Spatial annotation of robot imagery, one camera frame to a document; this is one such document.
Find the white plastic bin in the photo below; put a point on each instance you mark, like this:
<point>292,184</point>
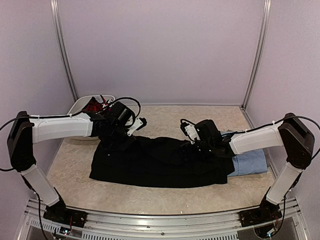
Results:
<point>82,101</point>

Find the aluminium front rail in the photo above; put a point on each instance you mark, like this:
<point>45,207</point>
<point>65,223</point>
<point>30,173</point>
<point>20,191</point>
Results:
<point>102,225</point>

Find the light blue folded shirt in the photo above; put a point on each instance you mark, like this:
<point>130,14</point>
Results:
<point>247,163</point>

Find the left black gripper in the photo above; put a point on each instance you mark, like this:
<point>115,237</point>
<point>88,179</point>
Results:
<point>125,144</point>

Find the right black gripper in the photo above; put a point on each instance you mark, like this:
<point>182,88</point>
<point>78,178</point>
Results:
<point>187,150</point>

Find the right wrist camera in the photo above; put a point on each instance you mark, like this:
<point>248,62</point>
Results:
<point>189,130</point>

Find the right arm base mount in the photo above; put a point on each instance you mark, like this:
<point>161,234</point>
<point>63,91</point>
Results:
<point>265,212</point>

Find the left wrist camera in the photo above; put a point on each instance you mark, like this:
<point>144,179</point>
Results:
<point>140,122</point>

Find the aluminium corner post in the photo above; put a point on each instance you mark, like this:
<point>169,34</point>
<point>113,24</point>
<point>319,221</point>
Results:
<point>54,4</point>
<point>258,53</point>

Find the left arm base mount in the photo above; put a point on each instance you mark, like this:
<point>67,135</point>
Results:
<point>61,214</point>

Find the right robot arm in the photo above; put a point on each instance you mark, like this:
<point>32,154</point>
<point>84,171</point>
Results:
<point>288,134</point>

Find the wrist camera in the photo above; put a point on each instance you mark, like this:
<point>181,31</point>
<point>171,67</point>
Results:
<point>140,122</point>
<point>189,130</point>

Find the right aluminium corner post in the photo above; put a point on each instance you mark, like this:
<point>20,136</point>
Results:
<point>258,53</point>

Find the black long sleeve shirt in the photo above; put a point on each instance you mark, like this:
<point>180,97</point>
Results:
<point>161,162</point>

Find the left aluminium corner post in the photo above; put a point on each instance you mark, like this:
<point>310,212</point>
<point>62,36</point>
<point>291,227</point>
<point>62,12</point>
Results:
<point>54,4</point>

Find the red black plaid shirt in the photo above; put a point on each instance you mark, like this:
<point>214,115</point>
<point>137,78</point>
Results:
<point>97,103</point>

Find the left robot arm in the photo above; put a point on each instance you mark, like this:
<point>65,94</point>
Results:
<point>29,130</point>

